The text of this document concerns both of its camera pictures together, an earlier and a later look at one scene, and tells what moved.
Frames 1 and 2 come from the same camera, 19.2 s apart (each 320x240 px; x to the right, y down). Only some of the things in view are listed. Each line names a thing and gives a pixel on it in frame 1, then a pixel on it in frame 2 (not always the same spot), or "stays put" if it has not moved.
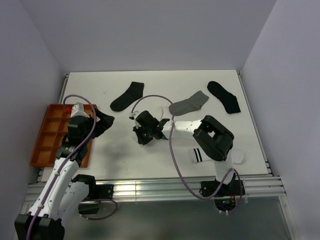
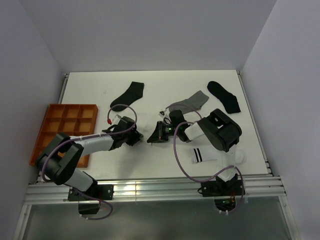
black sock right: [229, 100] stays put
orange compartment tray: [54, 130] stays put
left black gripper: [105, 122] → [136, 135]
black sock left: [135, 91] stays put
